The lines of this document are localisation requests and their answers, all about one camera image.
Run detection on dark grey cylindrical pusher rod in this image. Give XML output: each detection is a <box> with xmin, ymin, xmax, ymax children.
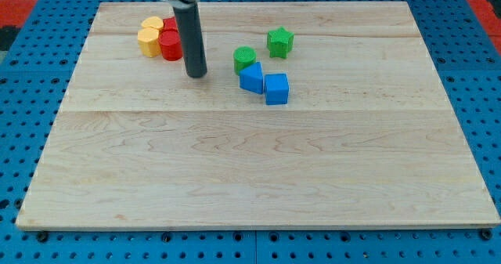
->
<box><xmin>174</xmin><ymin>2</ymin><xmax>207</xmax><ymax>78</ymax></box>

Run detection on blue triangle block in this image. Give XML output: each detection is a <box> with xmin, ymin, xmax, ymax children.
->
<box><xmin>239</xmin><ymin>62</ymin><xmax>264</xmax><ymax>94</ymax></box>

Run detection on blue cube block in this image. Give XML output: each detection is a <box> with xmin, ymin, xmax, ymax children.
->
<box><xmin>264</xmin><ymin>73</ymin><xmax>290</xmax><ymax>105</ymax></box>

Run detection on red block behind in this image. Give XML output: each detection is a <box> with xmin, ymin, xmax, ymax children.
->
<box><xmin>161</xmin><ymin>16</ymin><xmax>178</xmax><ymax>32</ymax></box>

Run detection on red cylinder block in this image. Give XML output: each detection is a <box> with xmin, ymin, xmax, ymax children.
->
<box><xmin>158</xmin><ymin>31</ymin><xmax>183</xmax><ymax>61</ymax></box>

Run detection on yellow block behind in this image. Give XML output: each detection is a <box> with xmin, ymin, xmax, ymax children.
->
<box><xmin>141</xmin><ymin>16</ymin><xmax>164</xmax><ymax>31</ymax></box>

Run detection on yellow hexagon block front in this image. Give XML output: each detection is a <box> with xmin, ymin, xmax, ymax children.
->
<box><xmin>137</xmin><ymin>27</ymin><xmax>161</xmax><ymax>57</ymax></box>

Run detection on green cylinder block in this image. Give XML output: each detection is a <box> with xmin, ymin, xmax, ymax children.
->
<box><xmin>232</xmin><ymin>46</ymin><xmax>257</xmax><ymax>75</ymax></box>

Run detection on green star block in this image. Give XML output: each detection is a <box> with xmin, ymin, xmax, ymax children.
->
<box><xmin>266</xmin><ymin>27</ymin><xmax>294</xmax><ymax>59</ymax></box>

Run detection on light wooden board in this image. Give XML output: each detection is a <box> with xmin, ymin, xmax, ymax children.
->
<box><xmin>16</xmin><ymin>2</ymin><xmax>500</xmax><ymax>231</ymax></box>

